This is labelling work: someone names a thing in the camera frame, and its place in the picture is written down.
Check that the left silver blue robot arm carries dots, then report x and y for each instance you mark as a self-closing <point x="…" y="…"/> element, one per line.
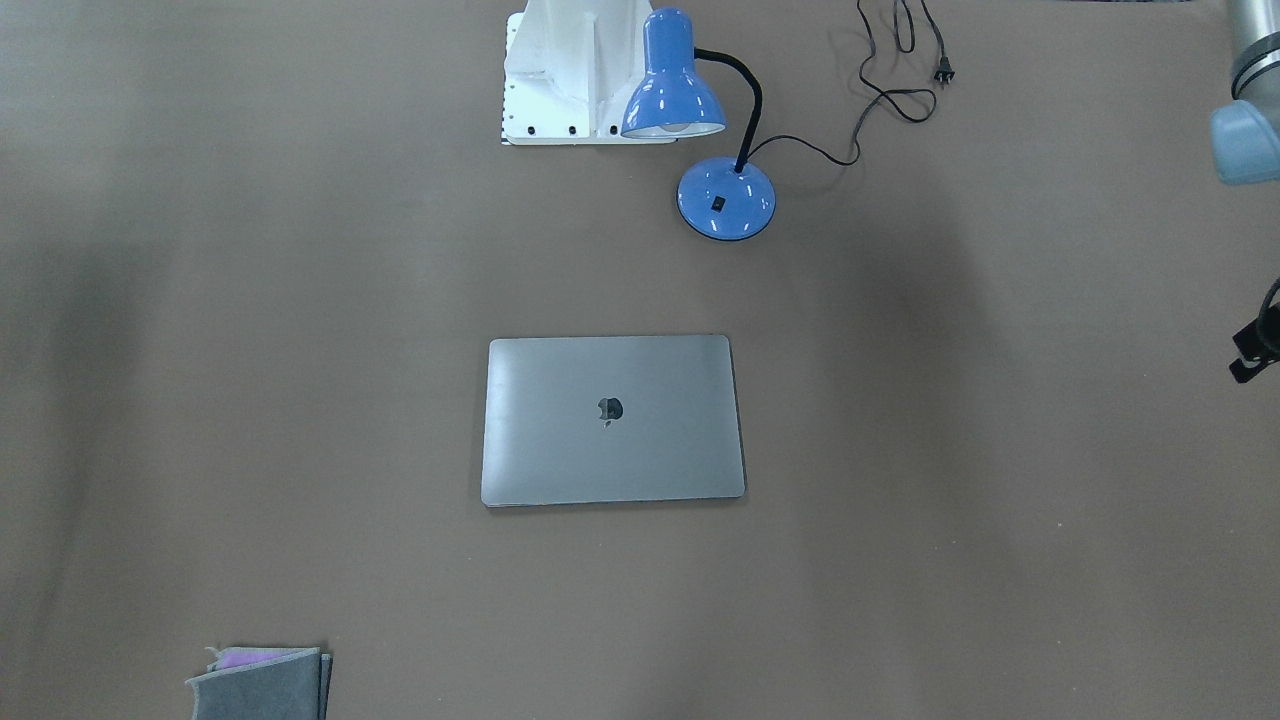
<point x="1245" y="146"/>

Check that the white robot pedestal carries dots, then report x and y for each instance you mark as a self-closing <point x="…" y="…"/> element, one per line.
<point x="571" y="68"/>

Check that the blue desk lamp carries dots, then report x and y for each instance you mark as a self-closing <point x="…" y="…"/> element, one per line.
<point x="727" y="198"/>

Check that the grey laptop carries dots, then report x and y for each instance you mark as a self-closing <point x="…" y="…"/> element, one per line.
<point x="615" y="419"/>

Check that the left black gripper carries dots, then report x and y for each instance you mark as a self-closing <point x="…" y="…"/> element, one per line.
<point x="1254" y="352"/>

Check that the grey folded cloths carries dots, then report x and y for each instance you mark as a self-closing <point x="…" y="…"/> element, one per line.
<point x="263" y="683"/>

